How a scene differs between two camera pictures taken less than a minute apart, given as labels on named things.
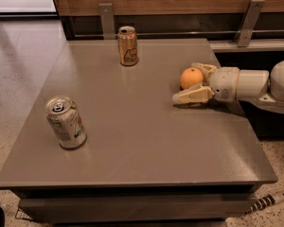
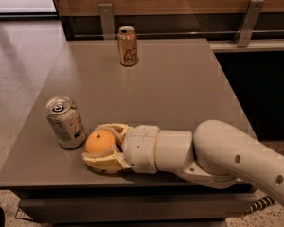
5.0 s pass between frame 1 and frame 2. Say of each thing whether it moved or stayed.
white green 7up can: stayed
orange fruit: moved
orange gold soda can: stayed
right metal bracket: stayed
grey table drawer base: stayed
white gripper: moved
